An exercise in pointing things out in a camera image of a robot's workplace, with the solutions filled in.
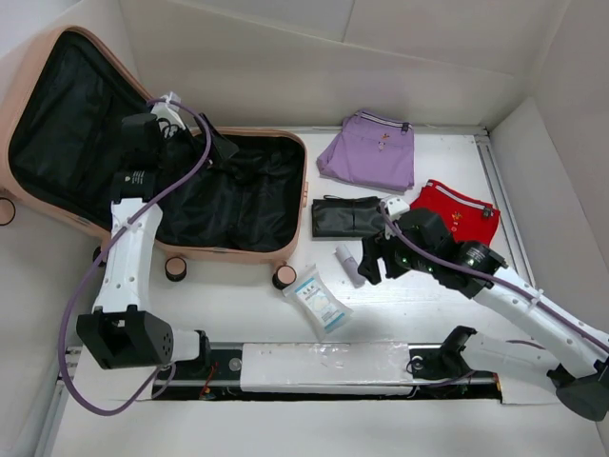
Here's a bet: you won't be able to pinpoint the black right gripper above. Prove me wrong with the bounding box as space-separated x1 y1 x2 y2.
357 226 436 284

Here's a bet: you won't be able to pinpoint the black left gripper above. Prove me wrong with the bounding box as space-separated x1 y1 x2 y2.
156 113 237 177

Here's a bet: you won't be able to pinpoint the black toiletry pouch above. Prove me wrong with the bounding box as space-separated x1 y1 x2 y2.
311 195 384 239

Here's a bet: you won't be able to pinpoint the white cotton pads pack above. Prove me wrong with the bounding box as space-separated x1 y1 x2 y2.
283 264 353 342

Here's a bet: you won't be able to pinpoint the purple shorts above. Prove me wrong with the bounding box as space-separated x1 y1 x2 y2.
316 110 415 192

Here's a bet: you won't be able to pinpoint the red shorts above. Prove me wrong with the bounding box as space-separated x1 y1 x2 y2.
410 179 501 246

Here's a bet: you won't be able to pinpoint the pink hard-shell suitcase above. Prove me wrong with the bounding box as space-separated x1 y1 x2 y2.
1 26 306 289

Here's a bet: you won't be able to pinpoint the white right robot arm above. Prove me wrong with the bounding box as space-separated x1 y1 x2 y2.
358 198 608 422

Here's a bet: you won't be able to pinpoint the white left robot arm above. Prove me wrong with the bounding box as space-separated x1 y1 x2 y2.
76 112 213 378

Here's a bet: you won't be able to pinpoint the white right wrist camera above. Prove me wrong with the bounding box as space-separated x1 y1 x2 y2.
380 195 410 221

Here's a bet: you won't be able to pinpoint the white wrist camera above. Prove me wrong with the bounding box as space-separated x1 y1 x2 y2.
150 91 186 129
380 195 410 221

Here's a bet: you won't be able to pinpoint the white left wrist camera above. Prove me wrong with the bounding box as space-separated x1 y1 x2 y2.
150 91 186 129

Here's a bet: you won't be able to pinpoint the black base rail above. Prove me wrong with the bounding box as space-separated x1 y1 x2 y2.
151 342 502 402

